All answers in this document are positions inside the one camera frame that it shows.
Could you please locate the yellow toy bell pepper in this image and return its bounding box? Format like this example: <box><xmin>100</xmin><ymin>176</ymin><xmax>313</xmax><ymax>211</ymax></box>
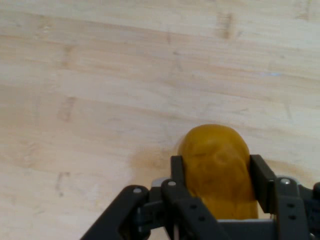
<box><xmin>176</xmin><ymin>123</ymin><xmax>259</xmax><ymax>222</ymax></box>

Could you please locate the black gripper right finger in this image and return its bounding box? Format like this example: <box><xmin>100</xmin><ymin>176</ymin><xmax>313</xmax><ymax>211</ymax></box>
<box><xmin>248</xmin><ymin>153</ymin><xmax>320</xmax><ymax>240</ymax></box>

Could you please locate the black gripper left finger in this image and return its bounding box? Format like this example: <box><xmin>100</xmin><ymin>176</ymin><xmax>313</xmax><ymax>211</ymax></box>
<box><xmin>79</xmin><ymin>154</ymin><xmax>221</xmax><ymax>240</ymax></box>

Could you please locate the light wooden cutting board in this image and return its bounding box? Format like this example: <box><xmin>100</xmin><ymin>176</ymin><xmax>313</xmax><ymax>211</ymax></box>
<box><xmin>0</xmin><ymin>0</ymin><xmax>320</xmax><ymax>240</ymax></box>

